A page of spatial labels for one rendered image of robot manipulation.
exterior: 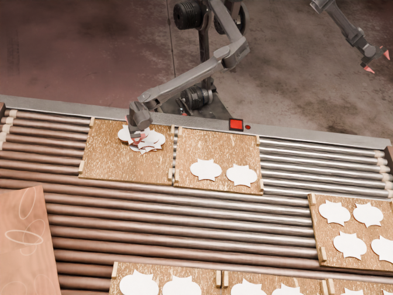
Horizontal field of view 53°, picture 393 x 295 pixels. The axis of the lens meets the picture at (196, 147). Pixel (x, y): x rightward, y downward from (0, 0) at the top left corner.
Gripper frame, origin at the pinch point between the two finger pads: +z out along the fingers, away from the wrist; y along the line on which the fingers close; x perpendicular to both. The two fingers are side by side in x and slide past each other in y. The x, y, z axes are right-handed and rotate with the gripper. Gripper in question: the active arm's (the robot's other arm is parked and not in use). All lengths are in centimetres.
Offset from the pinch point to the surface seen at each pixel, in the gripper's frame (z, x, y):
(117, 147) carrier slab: 5.2, -8.5, 1.7
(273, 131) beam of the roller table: 6, 73, 5
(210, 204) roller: 7.2, 25.8, 39.6
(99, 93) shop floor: 98, 0, -135
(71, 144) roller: 7.4, -28.5, -6.0
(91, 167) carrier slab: 5.5, -21.6, 10.8
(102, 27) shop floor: 97, 18, -230
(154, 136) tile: 1.7, 9.5, 0.9
